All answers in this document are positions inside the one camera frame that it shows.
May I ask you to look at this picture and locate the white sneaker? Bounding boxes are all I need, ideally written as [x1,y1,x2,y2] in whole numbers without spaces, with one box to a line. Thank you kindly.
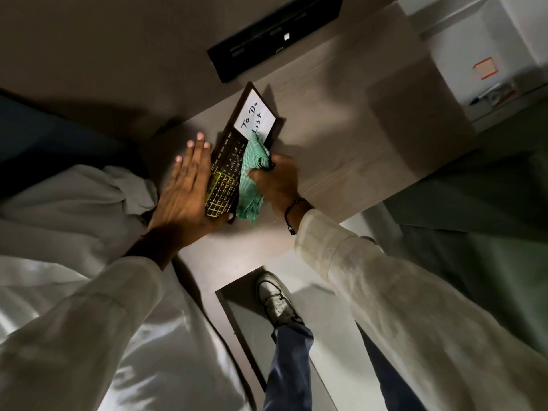
[256,271,305,329]

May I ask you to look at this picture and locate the white shirt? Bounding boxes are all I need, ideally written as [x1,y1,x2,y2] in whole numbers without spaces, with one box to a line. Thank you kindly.
[98,252,258,411]

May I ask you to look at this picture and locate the black beaded bracelet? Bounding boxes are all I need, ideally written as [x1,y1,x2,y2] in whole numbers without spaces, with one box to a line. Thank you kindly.
[284,198,312,236]

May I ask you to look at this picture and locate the orange bordered label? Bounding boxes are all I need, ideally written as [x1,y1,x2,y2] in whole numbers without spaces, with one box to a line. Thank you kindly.
[473,57,500,80]

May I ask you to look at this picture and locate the person's right hand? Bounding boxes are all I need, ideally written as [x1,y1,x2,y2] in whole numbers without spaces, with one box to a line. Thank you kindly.
[247,154,310,221]

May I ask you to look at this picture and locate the black socket panel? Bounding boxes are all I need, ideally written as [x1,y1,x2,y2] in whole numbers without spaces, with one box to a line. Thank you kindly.
[207,0,346,84]

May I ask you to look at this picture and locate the dark blue cushion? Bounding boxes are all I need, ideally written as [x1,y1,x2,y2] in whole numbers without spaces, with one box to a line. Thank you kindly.
[0,90,148,199]

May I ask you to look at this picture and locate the person's right forearm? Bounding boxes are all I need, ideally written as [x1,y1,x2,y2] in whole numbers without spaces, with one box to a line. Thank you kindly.
[286,200,548,411]

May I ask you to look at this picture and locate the green checked cleaning cloth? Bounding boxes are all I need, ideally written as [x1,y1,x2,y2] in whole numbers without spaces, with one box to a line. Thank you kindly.
[235,132,272,222]

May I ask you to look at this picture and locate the person's left hand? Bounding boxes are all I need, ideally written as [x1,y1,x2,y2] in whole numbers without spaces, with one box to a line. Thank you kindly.
[146,132,235,254]

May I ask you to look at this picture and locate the blue jeans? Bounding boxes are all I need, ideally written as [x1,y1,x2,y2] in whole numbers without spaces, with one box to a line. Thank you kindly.
[262,322,425,411]

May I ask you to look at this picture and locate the white note card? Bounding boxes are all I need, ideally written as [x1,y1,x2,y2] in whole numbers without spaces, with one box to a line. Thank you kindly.
[233,90,277,144]

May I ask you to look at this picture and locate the white bed sheet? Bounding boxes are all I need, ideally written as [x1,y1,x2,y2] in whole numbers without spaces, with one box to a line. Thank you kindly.
[0,164,160,343]

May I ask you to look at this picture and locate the white cabinet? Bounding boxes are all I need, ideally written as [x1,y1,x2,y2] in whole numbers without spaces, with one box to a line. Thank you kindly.
[398,0,548,124]

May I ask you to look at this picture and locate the person's left forearm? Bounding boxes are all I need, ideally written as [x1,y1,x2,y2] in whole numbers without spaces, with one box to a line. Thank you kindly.
[0,229,186,411]

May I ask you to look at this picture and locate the dark green upholstered seat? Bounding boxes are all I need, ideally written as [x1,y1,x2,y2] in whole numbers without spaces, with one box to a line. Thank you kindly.
[382,111,548,358]

